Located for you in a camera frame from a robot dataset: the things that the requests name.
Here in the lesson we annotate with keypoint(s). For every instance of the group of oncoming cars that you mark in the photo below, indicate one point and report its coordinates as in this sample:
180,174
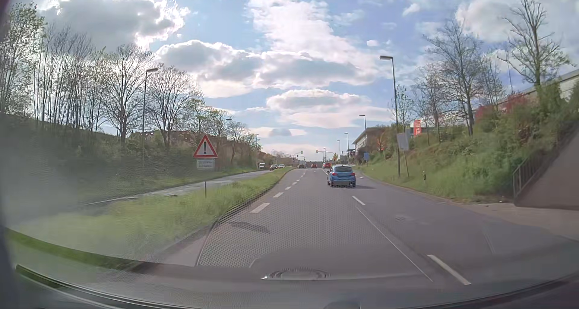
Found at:
271,166

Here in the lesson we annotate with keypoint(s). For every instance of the queue of distant vehicles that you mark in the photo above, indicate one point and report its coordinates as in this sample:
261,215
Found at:
312,164

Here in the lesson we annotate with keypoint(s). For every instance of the traffic light on gantry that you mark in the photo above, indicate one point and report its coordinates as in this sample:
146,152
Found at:
324,154

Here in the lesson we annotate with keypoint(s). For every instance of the blue car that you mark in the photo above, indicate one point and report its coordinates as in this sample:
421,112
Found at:
341,175

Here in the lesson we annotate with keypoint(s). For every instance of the grey asphalt road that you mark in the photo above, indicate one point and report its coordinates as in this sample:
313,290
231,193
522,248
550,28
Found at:
316,209

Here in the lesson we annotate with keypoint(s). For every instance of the blue road sign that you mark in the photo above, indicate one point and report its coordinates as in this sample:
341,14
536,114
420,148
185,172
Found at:
366,156

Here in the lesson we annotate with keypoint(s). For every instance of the flat-roofed building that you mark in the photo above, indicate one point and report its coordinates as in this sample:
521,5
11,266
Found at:
368,139

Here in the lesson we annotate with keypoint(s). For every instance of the triangular warning road sign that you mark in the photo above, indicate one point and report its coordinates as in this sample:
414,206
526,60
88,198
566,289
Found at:
205,150

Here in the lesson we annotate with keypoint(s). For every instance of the grey opposite carriageway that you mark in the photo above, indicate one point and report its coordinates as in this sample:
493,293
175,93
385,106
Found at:
212,183

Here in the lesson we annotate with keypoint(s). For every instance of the road sign seen from behind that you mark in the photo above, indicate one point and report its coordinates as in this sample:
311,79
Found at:
403,142

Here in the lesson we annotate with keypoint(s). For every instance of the red banner sign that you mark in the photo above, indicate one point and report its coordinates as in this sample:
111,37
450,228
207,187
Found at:
417,127

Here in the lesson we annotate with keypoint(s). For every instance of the car's own bonnet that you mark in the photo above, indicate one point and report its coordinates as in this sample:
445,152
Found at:
289,291

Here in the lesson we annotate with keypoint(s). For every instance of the bare tree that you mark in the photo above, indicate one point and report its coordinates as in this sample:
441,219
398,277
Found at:
427,101
461,74
533,42

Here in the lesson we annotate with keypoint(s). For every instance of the grass median strip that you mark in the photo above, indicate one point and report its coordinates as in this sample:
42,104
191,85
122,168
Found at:
149,218

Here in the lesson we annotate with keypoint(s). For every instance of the grassy slope with bushes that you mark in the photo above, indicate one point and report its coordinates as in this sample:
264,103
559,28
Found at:
466,159

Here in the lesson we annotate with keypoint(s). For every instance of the row of bare trees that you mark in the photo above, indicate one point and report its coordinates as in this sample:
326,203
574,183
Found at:
90,87

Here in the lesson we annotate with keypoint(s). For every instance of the grassy bank with bushes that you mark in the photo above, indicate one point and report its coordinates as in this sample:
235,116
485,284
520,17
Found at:
68,164

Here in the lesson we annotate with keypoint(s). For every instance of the metal railing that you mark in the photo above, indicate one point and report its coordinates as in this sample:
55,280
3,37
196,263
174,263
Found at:
527,170

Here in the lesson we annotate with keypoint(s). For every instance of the grey paved side path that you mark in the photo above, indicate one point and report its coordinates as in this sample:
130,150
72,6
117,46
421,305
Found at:
533,216

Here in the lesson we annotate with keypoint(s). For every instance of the tall grey lamp post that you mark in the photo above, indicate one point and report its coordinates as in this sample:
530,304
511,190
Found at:
395,110

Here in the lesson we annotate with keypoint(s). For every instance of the long building with red wall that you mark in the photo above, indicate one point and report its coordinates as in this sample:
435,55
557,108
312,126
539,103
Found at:
543,92

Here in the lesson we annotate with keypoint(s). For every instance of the grey concrete ramp wall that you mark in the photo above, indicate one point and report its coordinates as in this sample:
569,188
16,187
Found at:
554,180

